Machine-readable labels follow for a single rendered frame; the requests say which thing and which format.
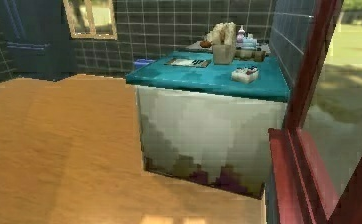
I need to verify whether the teal top white counter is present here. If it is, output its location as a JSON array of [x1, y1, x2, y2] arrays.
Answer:
[[125, 39, 291, 200]]

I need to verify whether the white tray with black utensils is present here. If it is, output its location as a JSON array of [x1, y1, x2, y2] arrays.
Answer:
[[164, 57, 212, 69]]

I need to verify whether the small white box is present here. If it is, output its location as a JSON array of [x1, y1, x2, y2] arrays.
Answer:
[[230, 65, 260, 84]]

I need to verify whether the beige container with bread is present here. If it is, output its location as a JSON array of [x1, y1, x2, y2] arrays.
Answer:
[[211, 21, 238, 66]]

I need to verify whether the pale pink bottle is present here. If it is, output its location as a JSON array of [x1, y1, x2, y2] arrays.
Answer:
[[236, 25, 247, 48]]

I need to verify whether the pale blue bottle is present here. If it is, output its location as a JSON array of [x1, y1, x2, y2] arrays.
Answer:
[[242, 33, 259, 50]]

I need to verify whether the tan framed window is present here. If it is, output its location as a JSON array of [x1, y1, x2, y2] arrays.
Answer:
[[62, 0, 118, 41]]

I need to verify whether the red framed window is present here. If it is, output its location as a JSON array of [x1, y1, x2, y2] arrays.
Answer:
[[268, 0, 362, 224]]

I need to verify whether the dark blue cabinet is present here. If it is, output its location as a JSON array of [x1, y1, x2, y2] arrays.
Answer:
[[0, 0, 77, 81]]

